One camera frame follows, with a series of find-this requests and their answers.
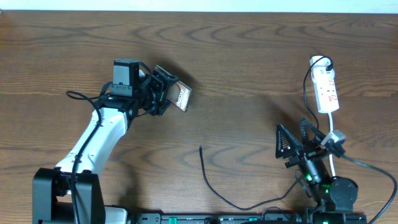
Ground black charging cable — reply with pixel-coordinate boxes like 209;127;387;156
198;55;334;212

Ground rose gold Galaxy smartphone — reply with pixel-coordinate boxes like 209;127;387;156
167;80;193;112

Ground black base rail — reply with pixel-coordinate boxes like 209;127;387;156
129;210;368;224

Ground white power strip cord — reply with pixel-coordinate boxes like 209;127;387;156
328;112;338;178

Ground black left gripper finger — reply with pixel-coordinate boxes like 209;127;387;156
154;65;179;86
155;101;171;116

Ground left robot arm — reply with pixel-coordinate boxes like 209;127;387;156
32;58;179;223

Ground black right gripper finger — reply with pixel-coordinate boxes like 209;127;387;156
300;119;326;143
275;124;303;159

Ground white power strip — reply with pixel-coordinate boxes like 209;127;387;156
310;55;340;114

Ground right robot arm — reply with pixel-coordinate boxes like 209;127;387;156
275;119;358;223

